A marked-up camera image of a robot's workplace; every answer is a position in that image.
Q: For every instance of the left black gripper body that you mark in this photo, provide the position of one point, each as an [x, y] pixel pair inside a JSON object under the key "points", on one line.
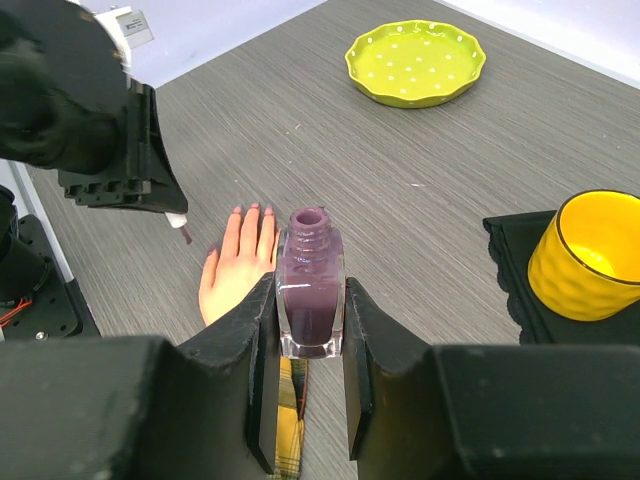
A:
{"points": [[141, 177]]}

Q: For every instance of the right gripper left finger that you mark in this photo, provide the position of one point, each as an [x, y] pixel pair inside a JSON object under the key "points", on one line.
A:
{"points": [[139, 407]]}

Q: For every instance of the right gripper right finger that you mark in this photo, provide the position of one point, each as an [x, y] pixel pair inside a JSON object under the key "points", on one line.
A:
{"points": [[416, 411]]}

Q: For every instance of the purple nail polish bottle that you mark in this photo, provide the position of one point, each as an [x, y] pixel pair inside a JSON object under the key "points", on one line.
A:
{"points": [[310, 286]]}

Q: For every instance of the white nail polish cap brush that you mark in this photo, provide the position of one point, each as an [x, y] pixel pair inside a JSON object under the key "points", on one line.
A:
{"points": [[179, 222]]}

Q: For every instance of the yellow plaid sleeve forearm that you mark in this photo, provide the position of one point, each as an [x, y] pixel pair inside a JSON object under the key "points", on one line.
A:
{"points": [[293, 386]]}

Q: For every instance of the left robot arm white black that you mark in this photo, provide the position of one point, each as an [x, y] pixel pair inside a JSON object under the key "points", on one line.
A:
{"points": [[68, 104]]}

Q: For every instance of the mannequin hand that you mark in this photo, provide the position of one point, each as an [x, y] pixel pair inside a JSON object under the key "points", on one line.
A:
{"points": [[232, 269]]}

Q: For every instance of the black placemat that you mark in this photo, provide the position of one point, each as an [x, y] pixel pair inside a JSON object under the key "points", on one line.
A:
{"points": [[513, 239]]}

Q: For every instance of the yellow cup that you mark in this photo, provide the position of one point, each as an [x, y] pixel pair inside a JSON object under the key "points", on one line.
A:
{"points": [[586, 265]]}

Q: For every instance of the green dotted plate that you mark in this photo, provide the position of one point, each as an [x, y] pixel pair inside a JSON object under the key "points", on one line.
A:
{"points": [[415, 64]]}

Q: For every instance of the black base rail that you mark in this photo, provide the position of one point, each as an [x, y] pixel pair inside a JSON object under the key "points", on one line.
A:
{"points": [[37, 303]]}

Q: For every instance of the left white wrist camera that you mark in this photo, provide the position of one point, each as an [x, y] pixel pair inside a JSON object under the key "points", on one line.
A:
{"points": [[128, 29]]}

